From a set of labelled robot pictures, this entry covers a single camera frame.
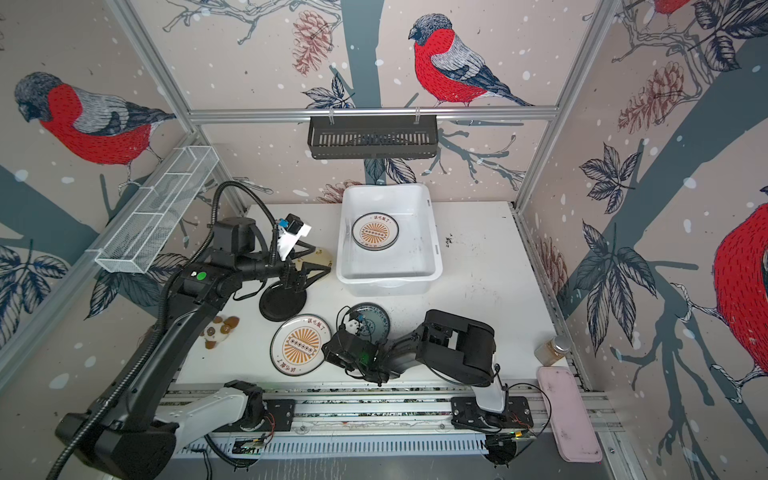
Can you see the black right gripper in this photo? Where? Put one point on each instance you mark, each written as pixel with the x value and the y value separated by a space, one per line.
pixel 332 352

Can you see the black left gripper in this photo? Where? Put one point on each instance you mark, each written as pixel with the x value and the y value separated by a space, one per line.
pixel 301 280

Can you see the yellow round plate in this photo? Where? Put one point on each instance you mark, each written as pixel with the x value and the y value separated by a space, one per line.
pixel 317 257

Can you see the teal floral plate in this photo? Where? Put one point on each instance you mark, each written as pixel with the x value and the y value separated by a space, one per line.
pixel 374 320

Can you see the black round plate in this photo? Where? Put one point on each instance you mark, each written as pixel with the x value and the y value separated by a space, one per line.
pixel 279 304

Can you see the orange sunburst plate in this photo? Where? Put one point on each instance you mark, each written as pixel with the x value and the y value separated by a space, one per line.
pixel 375 231
pixel 296 348

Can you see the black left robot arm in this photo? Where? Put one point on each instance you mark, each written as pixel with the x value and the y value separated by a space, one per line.
pixel 120 434

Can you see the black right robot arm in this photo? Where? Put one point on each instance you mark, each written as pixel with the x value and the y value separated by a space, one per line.
pixel 455 348

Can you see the white plastic bin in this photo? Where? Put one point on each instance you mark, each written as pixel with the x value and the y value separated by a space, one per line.
pixel 412 264

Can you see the small plush toy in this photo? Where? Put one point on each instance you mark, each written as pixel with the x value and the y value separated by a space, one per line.
pixel 218 330

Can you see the glass jar with lid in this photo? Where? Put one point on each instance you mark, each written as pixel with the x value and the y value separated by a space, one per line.
pixel 553 350

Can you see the pink flat case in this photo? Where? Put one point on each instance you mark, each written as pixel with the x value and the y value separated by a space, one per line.
pixel 571 426

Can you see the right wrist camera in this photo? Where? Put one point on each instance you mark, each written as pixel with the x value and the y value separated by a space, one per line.
pixel 352 326

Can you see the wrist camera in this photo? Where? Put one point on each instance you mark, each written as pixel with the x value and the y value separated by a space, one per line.
pixel 352 326
pixel 290 230

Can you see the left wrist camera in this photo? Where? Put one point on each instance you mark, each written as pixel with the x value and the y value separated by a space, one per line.
pixel 290 230

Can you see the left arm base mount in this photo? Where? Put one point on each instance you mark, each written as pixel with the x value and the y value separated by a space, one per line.
pixel 262 412

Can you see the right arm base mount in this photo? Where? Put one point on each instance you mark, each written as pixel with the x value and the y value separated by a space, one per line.
pixel 466 414

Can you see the black hanging wire basket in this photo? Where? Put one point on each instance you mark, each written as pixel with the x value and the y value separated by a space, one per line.
pixel 373 137

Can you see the white wire mesh shelf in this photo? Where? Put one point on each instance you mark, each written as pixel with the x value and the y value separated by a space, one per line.
pixel 140 238

